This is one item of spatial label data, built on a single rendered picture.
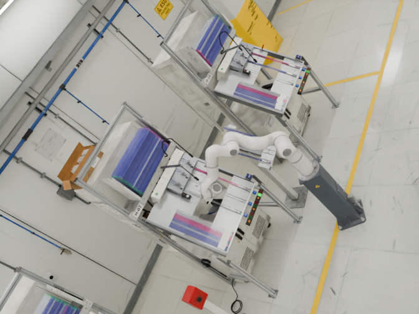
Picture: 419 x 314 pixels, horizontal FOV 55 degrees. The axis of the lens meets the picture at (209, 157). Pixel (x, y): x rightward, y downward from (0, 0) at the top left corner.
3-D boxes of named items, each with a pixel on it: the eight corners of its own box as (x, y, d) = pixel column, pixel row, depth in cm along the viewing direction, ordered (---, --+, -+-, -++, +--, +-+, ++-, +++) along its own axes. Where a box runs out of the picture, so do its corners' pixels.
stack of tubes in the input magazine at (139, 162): (169, 144, 345) (146, 125, 331) (142, 195, 323) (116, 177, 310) (161, 146, 354) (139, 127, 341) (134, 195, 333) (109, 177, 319)
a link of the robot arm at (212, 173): (201, 172, 292) (204, 202, 310) (220, 164, 297) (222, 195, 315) (195, 166, 298) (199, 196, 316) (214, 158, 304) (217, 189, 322)
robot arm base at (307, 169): (317, 157, 316) (305, 142, 307) (320, 174, 303) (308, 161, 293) (297, 166, 325) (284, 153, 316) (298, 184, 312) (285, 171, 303)
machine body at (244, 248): (274, 220, 406) (237, 187, 375) (250, 286, 377) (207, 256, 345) (230, 218, 455) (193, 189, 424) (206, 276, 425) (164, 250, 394)
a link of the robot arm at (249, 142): (290, 154, 296) (285, 141, 309) (293, 140, 289) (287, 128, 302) (224, 154, 289) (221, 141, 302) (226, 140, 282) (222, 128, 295)
